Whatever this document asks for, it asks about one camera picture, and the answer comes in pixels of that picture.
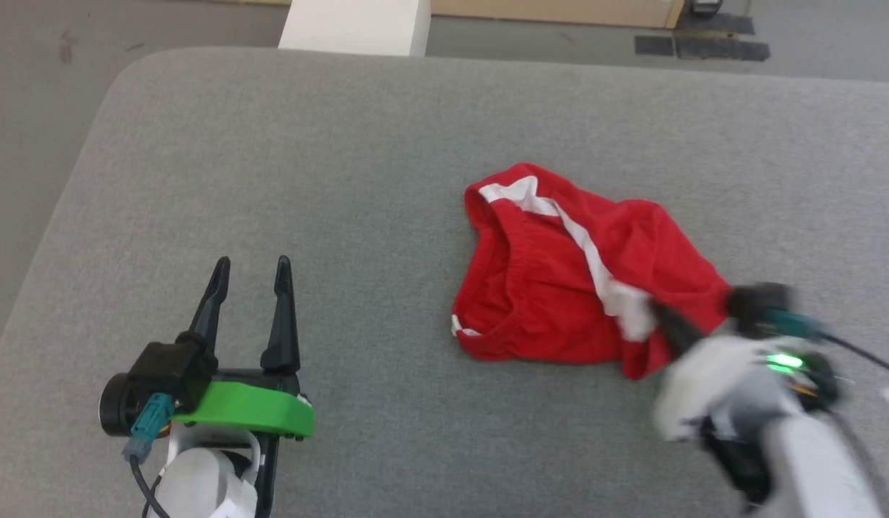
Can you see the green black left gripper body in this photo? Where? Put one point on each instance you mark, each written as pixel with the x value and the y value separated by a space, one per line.
pixel 250 410

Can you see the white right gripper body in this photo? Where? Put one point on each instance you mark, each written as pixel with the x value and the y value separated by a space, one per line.
pixel 710 385

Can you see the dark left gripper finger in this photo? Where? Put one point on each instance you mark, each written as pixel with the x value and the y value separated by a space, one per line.
pixel 212 302
pixel 282 324

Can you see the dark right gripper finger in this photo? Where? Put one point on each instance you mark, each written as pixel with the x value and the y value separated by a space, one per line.
pixel 676 327

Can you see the red shorts with white stripe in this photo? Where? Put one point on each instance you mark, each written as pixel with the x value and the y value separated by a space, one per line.
pixel 559 288

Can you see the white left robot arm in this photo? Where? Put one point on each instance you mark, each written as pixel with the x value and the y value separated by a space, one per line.
pixel 199 478

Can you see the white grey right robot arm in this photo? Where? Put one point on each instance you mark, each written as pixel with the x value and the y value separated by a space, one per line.
pixel 811 467

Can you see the grey fabric sofa cushion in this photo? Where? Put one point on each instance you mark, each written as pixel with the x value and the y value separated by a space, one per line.
pixel 343 216

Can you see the black floor mat patches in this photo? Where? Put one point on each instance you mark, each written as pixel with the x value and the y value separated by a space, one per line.
pixel 703 43

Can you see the white rectangular pillar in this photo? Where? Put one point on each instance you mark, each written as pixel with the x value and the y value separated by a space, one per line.
pixel 358 25

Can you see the light wooden board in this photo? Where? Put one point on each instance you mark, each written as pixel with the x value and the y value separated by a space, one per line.
pixel 552 11

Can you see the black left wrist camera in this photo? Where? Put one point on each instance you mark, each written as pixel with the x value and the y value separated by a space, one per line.
pixel 167 374

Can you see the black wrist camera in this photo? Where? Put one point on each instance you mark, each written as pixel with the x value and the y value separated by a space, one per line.
pixel 761 302
pixel 167 374

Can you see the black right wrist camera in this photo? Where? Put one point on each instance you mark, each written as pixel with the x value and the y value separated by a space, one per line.
pixel 761 302

